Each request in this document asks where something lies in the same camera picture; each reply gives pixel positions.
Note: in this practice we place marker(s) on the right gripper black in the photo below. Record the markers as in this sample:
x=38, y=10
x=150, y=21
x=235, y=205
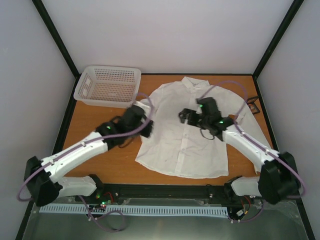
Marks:
x=185, y=111

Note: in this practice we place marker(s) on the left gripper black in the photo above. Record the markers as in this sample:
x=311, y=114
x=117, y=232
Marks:
x=147, y=132

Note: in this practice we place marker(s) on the white button-up shirt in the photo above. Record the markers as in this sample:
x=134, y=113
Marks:
x=181, y=150

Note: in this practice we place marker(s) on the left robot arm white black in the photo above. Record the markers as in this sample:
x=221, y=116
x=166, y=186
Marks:
x=46, y=178

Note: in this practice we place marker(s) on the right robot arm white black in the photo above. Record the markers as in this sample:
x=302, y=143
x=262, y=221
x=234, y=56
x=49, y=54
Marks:
x=278, y=179

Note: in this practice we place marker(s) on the black open brooch box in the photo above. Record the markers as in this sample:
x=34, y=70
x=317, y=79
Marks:
x=251, y=102

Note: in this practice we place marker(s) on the white perforated plastic basket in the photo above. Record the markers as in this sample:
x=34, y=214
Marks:
x=108, y=86

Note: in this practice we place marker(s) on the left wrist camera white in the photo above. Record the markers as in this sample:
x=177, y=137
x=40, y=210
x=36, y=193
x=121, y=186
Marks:
x=140, y=104

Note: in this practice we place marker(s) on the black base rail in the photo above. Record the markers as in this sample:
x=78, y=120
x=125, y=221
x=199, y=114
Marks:
x=213, y=194

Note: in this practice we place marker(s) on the light blue slotted cable duct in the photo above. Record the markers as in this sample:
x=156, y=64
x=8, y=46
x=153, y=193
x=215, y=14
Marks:
x=139, y=210

